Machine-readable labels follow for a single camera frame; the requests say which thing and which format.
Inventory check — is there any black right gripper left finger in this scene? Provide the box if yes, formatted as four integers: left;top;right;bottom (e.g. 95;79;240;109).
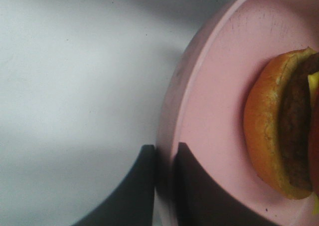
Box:
75;145;156;226

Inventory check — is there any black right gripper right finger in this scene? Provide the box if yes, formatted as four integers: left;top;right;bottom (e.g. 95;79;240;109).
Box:
173;143;274;226

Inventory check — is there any pink round plate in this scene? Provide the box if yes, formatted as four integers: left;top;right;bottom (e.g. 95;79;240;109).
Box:
156;0;319;226

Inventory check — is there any burger with lettuce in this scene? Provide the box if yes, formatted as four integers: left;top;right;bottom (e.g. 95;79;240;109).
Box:
243;47;319;200

